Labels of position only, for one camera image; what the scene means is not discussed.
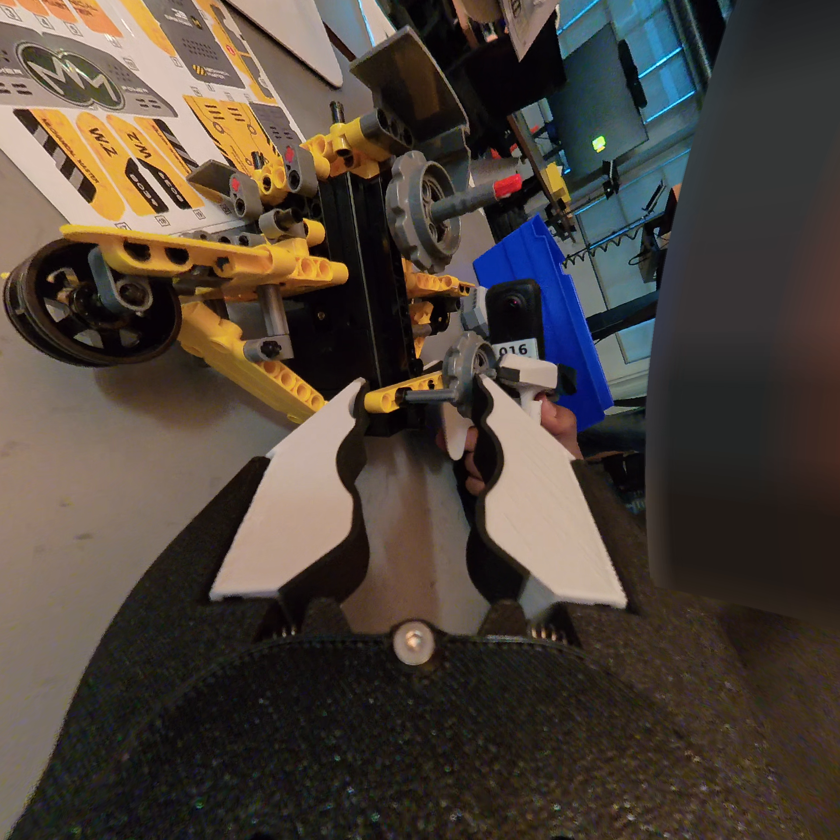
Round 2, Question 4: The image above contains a blue plastic bin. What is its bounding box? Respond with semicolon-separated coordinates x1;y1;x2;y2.
472;213;614;416

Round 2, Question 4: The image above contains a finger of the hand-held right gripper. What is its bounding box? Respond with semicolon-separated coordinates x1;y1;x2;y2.
497;360;559;396

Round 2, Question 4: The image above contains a person's right hand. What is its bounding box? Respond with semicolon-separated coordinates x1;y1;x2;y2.
459;400;584;497

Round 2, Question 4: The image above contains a yellow black toy vehicle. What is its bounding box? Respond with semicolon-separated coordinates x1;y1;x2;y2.
2;26;526;439

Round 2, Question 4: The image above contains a dark computer monitor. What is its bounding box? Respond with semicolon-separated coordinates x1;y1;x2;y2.
551;23;651;191

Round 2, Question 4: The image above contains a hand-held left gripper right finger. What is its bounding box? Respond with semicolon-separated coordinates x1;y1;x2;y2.
461;375;629;623

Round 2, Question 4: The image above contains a yellow sticker sheet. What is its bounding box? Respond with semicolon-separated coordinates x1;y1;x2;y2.
0;0;309;232

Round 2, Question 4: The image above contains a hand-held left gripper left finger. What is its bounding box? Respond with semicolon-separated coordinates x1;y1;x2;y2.
209;377;373;621

